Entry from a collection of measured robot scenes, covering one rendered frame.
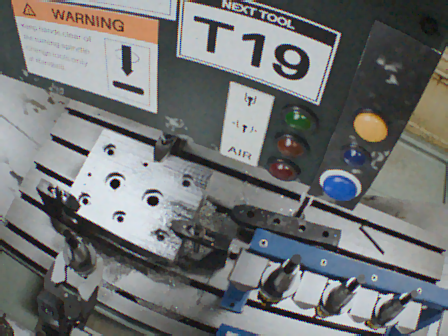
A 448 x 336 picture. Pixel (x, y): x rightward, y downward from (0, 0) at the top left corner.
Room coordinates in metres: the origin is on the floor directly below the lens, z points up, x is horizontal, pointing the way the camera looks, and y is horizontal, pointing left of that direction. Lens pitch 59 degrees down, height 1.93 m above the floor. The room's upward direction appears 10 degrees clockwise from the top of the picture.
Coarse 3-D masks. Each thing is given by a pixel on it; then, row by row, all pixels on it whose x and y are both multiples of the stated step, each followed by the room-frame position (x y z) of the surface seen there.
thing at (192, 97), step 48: (0, 0) 0.26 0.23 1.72; (48, 0) 0.25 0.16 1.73; (288, 0) 0.21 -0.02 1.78; (336, 0) 0.20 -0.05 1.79; (384, 0) 0.20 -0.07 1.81; (432, 0) 0.19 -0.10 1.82; (0, 48) 0.27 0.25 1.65; (336, 48) 0.20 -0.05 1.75; (96, 96) 0.24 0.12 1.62; (192, 96) 0.22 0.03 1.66; (288, 96) 0.20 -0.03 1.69; (336, 96) 0.20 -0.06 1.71
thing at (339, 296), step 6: (348, 282) 0.22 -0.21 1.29; (336, 288) 0.22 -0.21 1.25; (342, 288) 0.21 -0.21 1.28; (348, 288) 0.21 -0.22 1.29; (330, 294) 0.22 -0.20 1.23; (336, 294) 0.21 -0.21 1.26; (342, 294) 0.21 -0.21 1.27; (348, 294) 0.20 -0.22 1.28; (354, 294) 0.20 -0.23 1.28; (330, 300) 0.21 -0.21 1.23; (336, 300) 0.20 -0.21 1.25; (342, 300) 0.20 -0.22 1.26; (348, 300) 0.20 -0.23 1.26; (336, 306) 0.20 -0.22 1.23; (342, 306) 0.20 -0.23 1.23
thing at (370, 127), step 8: (360, 120) 0.19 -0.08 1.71; (368, 120) 0.18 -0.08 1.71; (376, 120) 0.18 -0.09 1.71; (360, 128) 0.18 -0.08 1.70; (368, 128) 0.18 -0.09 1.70; (376, 128) 0.18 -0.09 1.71; (384, 128) 0.18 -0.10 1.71; (368, 136) 0.18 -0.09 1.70; (376, 136) 0.18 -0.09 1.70; (384, 136) 0.18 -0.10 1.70
